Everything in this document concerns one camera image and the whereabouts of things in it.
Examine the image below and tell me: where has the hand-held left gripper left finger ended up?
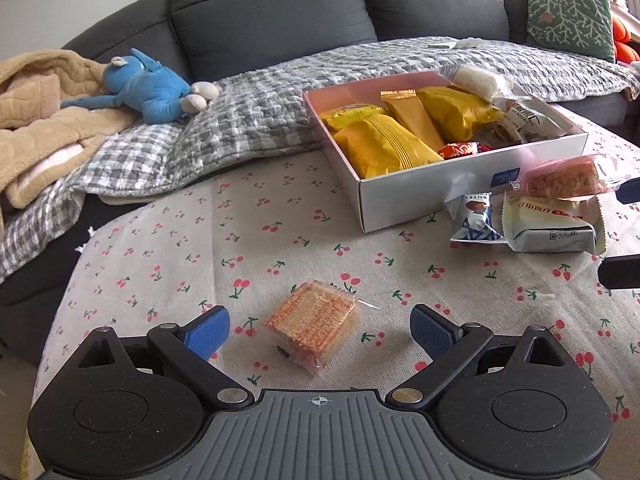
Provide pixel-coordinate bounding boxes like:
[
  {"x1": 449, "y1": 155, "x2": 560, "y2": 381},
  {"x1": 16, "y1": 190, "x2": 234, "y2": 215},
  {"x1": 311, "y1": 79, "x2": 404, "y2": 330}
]
[{"x1": 75, "y1": 305, "x2": 254, "y2": 408}]

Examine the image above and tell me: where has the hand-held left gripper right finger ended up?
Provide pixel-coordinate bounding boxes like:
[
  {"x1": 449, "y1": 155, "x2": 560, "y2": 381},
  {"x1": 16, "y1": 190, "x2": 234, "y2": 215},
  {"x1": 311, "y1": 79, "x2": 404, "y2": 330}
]
[{"x1": 391, "y1": 304, "x2": 566, "y2": 407}]

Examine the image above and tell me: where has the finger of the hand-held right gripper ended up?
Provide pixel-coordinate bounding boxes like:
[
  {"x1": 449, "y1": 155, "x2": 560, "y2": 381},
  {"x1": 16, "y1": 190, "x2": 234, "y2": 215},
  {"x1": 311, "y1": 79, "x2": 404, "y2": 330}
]
[
  {"x1": 597, "y1": 255, "x2": 640, "y2": 290},
  {"x1": 616, "y1": 177, "x2": 640, "y2": 205}
]

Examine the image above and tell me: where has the clear wafer biscuit packet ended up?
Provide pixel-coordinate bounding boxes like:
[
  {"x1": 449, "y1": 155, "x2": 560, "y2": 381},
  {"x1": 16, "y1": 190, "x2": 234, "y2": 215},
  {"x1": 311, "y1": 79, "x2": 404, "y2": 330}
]
[{"x1": 265, "y1": 281, "x2": 381, "y2": 373}]

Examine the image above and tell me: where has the pink cardboard box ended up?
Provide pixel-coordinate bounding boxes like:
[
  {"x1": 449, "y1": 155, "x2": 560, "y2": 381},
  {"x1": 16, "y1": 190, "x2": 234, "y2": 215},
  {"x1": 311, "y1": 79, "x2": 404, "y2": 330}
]
[{"x1": 303, "y1": 71, "x2": 589, "y2": 233}]

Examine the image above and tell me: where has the red crinkled snack packet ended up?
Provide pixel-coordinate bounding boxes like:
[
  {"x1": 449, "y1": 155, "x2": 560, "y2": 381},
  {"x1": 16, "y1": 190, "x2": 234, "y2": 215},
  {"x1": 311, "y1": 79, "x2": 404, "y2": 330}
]
[{"x1": 437, "y1": 142, "x2": 478, "y2": 160}]

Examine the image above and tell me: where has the cherry print tablecloth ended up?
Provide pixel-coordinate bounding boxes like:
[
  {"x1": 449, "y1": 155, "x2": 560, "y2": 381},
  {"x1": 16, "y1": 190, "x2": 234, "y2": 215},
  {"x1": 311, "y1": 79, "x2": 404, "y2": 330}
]
[{"x1": 30, "y1": 115, "x2": 640, "y2": 480}]

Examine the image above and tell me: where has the cream white snack packet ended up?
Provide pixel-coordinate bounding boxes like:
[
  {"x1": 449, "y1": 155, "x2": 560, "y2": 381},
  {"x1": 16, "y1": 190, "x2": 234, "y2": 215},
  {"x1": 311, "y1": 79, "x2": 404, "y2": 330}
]
[{"x1": 501, "y1": 191, "x2": 607, "y2": 256}]

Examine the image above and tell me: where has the small white and blue packet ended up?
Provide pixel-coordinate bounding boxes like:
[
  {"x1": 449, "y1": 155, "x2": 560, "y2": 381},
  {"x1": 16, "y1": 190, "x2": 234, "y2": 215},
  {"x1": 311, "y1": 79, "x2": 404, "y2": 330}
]
[{"x1": 449, "y1": 192, "x2": 506, "y2": 246}]

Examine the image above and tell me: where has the white packet with black print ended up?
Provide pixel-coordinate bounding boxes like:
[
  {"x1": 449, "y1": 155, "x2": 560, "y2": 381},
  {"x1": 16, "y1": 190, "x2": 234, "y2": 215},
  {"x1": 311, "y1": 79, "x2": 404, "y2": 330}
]
[{"x1": 492, "y1": 95, "x2": 576, "y2": 143}]

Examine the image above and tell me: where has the orange plush toy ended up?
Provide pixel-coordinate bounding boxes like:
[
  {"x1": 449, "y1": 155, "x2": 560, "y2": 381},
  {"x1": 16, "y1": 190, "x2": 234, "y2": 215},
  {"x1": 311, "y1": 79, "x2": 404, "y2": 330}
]
[{"x1": 611, "y1": 17, "x2": 640, "y2": 63}]

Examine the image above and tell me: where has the green branch-print cushion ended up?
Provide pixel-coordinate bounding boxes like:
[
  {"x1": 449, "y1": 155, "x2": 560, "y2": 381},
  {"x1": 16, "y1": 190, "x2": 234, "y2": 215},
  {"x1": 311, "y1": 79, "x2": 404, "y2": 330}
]
[{"x1": 525, "y1": 0, "x2": 616, "y2": 63}]

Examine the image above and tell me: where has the yellow ribbed snack packet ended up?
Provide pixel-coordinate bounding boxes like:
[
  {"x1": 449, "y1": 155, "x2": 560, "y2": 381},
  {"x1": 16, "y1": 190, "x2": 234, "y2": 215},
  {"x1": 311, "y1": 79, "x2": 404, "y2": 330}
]
[{"x1": 332, "y1": 114, "x2": 445, "y2": 180}]

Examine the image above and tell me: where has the clear rice cracker packet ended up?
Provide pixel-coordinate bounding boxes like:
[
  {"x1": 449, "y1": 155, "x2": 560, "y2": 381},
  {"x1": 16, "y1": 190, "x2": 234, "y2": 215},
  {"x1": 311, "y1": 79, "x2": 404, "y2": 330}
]
[{"x1": 440, "y1": 64, "x2": 516, "y2": 103}]

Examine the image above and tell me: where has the large yellow snack bag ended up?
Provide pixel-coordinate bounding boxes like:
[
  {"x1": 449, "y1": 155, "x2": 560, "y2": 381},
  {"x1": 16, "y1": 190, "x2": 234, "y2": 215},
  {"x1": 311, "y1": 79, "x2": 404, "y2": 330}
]
[{"x1": 416, "y1": 85, "x2": 503, "y2": 143}]

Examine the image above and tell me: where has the narrow golden snack packet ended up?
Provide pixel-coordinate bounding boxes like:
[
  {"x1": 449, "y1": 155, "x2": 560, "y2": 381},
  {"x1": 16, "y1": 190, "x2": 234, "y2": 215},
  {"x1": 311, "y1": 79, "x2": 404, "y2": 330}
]
[{"x1": 380, "y1": 88, "x2": 446, "y2": 153}]

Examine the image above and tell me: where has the grey checked blanket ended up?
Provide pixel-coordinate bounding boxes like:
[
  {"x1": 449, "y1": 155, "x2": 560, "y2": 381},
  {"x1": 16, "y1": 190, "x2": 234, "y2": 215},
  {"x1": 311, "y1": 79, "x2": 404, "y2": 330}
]
[{"x1": 0, "y1": 36, "x2": 640, "y2": 286}]

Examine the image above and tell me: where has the small yellow snack packet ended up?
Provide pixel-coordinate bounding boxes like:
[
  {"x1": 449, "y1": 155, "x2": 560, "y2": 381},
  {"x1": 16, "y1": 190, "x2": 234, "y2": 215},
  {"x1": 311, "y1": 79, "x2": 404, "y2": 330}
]
[{"x1": 320, "y1": 102, "x2": 391, "y2": 133}]

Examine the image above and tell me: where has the blue plush toy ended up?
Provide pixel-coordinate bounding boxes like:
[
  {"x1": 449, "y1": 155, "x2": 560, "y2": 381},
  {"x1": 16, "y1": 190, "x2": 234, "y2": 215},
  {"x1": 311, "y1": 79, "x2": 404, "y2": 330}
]
[{"x1": 60, "y1": 48, "x2": 223, "y2": 125}]

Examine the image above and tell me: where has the beige fleece blanket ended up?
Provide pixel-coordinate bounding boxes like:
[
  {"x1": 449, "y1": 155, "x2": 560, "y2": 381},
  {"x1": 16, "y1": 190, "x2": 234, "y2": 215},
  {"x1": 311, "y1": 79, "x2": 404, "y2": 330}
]
[{"x1": 0, "y1": 49, "x2": 136, "y2": 210}]

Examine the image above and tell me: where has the dark grey sofa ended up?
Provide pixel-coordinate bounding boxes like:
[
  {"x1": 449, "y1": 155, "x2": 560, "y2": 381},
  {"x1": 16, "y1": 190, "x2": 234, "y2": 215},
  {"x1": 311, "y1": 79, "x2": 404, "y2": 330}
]
[{"x1": 0, "y1": 0, "x2": 640, "y2": 361}]

